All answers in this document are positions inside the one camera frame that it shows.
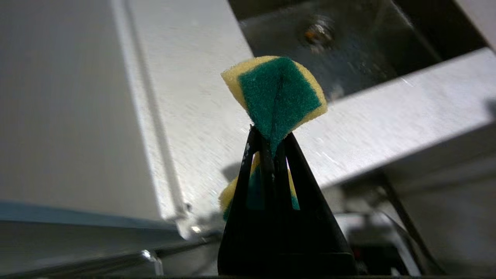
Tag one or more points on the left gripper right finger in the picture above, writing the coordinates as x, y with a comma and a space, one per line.
310, 221

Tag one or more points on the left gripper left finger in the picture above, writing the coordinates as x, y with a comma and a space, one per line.
241, 217

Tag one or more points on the yellow and green scrub sponge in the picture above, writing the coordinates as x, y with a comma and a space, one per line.
277, 97

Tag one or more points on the stainless steel sink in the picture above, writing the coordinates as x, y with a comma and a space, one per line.
348, 128

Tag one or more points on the sink drain strainer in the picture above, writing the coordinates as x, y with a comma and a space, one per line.
317, 33

